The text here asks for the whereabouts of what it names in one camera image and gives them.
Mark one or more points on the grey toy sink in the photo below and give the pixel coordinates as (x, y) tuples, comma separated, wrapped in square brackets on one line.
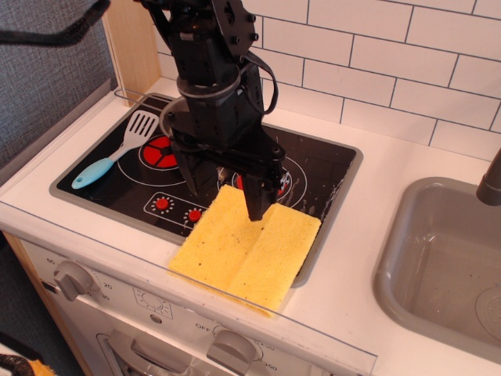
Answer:
[(439, 273)]

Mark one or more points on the grey left oven knob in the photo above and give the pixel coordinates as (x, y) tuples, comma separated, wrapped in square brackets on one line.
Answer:
[(72, 280)]

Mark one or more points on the wooden side panel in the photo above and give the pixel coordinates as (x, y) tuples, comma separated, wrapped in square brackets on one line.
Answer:
[(133, 48)]

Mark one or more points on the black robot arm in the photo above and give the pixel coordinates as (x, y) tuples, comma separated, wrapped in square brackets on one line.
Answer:
[(210, 42)]

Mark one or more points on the grey faucet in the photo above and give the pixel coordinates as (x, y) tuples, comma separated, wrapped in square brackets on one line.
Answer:
[(489, 189)]

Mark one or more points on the grey right oven knob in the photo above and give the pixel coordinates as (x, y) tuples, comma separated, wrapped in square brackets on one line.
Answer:
[(232, 351)]

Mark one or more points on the white toy oven front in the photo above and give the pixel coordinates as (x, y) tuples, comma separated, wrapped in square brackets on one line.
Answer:
[(120, 329)]

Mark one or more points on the black toy stove top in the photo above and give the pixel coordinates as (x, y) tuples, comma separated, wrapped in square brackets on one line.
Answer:
[(144, 188)]

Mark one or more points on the yellow cloth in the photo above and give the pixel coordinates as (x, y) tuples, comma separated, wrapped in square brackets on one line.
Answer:
[(254, 261)]

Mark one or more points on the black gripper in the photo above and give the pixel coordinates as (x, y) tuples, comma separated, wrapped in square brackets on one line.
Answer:
[(229, 133)]

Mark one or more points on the grey oven knob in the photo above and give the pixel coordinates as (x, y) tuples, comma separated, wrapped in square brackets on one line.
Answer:
[(72, 280), (232, 351)]

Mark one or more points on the white spatula blue handle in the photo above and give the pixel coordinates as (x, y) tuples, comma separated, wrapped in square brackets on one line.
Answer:
[(140, 127)]

